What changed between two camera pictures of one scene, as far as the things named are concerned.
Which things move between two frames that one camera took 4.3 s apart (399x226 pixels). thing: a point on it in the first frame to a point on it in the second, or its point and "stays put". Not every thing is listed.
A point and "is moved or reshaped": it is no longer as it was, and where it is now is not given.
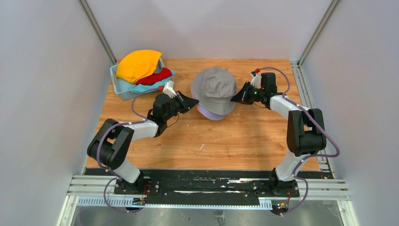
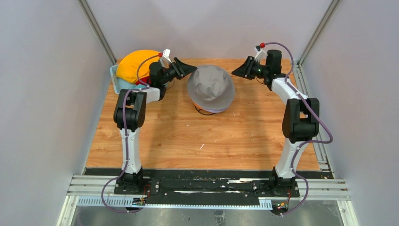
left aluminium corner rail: (97, 29) stays put
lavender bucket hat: (212, 117) is moved or reshaped
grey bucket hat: (213, 88) is moved or reshaped
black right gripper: (242, 96) to (245, 70)
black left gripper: (186, 103) to (180, 69)
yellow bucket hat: (133, 66) stays put
